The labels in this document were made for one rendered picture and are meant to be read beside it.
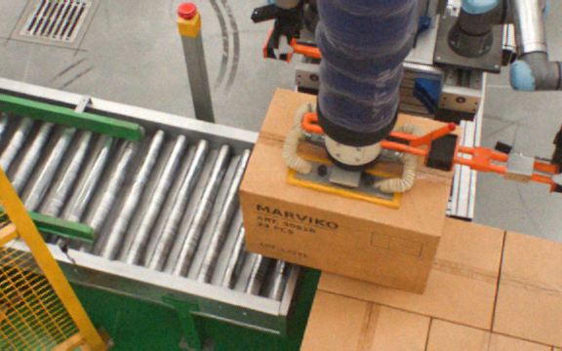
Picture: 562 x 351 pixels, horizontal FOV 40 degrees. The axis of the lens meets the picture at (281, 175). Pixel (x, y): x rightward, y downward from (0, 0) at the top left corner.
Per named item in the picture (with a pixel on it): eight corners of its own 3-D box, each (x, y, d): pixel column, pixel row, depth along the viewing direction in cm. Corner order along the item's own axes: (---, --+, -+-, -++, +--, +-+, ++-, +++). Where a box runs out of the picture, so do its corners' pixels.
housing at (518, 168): (501, 179, 217) (505, 171, 213) (505, 160, 220) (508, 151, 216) (528, 185, 215) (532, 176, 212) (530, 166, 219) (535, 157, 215)
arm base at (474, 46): (449, 21, 268) (454, 1, 260) (494, 28, 266) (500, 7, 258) (445, 55, 260) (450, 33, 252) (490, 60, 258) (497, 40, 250)
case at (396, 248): (246, 252, 263) (238, 189, 229) (279, 157, 283) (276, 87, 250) (422, 295, 252) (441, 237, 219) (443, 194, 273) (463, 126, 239)
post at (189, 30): (204, 174, 360) (176, 20, 276) (209, 162, 363) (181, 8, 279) (218, 177, 359) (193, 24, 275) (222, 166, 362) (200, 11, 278)
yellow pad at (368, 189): (285, 183, 230) (284, 175, 226) (294, 156, 235) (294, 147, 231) (398, 210, 224) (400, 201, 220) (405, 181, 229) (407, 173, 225)
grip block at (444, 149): (421, 167, 220) (424, 155, 215) (428, 139, 225) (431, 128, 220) (452, 174, 218) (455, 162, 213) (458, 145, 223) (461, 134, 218)
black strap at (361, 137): (306, 135, 211) (306, 126, 208) (328, 71, 223) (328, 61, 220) (388, 152, 208) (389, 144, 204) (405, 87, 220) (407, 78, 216)
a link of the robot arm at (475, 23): (454, 7, 258) (461, -23, 247) (495, 7, 258) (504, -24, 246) (459, 34, 252) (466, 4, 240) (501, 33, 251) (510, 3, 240)
